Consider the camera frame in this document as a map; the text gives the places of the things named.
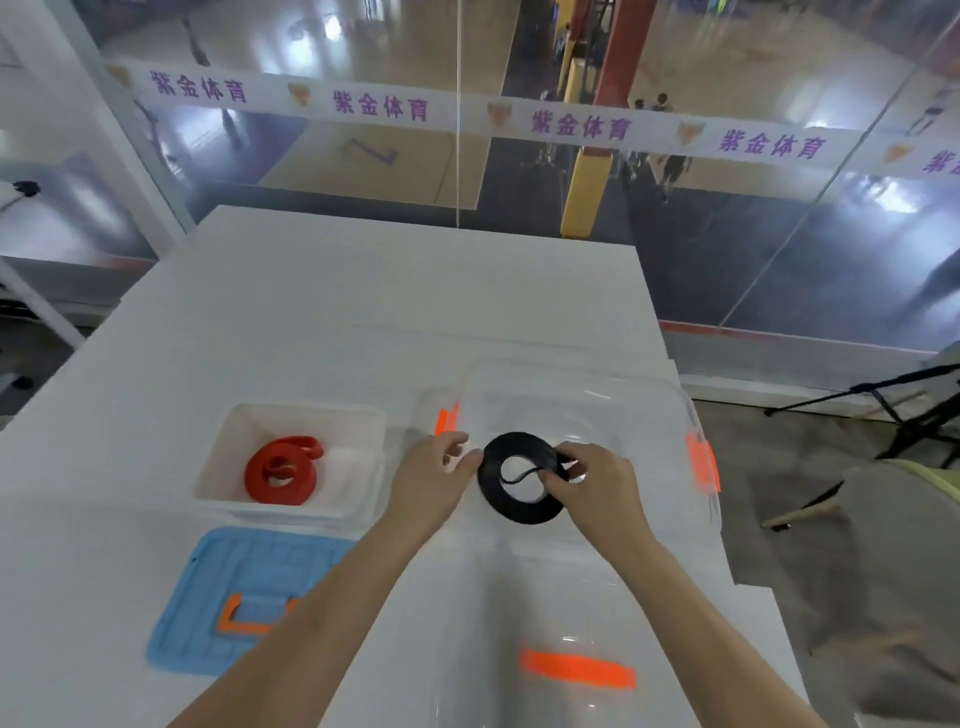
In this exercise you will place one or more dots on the person's left hand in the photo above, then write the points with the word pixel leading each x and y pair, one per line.
pixel 424 487

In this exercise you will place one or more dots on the person's right hand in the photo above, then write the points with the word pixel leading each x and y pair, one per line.
pixel 607 502

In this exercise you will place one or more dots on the small clear plastic box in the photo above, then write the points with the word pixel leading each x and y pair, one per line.
pixel 352 465

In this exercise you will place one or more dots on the large clear plastic box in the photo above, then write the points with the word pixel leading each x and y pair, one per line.
pixel 660 435

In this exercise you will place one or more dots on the person's left forearm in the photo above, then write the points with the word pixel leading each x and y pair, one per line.
pixel 300 637

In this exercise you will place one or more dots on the person's right forearm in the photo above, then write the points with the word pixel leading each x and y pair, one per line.
pixel 705 645

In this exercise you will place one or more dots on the grey chair wooden legs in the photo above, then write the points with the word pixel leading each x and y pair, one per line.
pixel 907 570

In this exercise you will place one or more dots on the black tripod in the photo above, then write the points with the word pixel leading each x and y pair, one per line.
pixel 915 431

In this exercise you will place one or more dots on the red yellow pillar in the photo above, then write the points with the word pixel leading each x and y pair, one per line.
pixel 585 187

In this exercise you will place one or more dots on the white banner purple print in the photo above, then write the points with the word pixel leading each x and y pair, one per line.
pixel 480 112

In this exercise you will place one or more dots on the white window frame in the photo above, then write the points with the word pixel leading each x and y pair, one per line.
pixel 112 165

